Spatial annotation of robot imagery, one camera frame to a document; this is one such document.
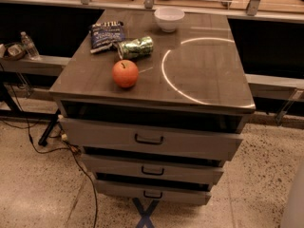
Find grey side shelf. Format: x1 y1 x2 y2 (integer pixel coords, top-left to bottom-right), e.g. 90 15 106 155
0 55 70 76

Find middle drawer with handle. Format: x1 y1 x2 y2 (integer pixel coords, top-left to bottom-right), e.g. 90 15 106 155
83 154 223 185

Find clear plastic water bottle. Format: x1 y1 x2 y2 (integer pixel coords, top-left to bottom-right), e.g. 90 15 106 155
21 31 40 60

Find blue tape cross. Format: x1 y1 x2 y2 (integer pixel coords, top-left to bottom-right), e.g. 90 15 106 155
132 198 159 228

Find black floor cable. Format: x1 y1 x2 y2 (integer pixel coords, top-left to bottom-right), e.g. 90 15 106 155
0 64 100 228

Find blue chip bag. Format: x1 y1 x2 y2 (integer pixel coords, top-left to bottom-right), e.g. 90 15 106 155
89 21 125 54

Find top drawer with handle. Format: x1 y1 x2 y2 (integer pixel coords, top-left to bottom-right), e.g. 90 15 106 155
60 118 242 161

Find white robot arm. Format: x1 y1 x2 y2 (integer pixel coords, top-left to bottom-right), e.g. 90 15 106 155
280 161 304 228

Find drawer with handle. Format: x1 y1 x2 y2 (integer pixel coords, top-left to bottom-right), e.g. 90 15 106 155
60 118 242 161
95 180 211 205
83 154 223 185

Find white bowl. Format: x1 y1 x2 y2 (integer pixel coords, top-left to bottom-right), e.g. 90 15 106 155
154 7 185 32

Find bottom drawer with handle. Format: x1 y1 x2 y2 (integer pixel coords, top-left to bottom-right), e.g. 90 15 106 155
95 180 211 205

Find red apple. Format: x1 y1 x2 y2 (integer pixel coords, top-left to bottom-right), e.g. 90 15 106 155
112 60 139 88

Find grey drawer cabinet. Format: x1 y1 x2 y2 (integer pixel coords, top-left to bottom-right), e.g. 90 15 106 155
50 9 256 194

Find green soda can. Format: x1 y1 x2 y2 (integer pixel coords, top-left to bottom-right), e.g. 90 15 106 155
117 36 154 60

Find small dark bowl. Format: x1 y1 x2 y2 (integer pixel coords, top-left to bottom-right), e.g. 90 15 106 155
0 42 26 61

